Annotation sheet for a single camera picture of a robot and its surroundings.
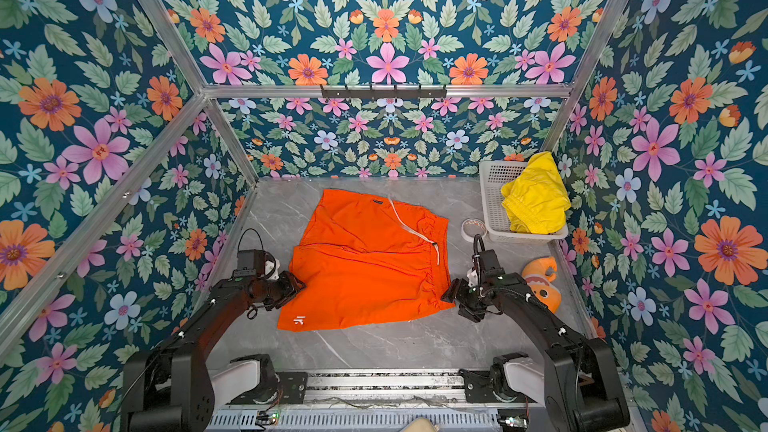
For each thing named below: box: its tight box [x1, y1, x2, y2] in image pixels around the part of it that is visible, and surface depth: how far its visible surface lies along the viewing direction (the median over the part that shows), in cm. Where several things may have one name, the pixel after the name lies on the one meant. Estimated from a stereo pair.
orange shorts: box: [278, 189, 455, 331], surface depth 97 cm
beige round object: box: [403, 417, 438, 432], surface depth 66 cm
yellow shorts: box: [501, 151, 571, 234], surface depth 101 cm
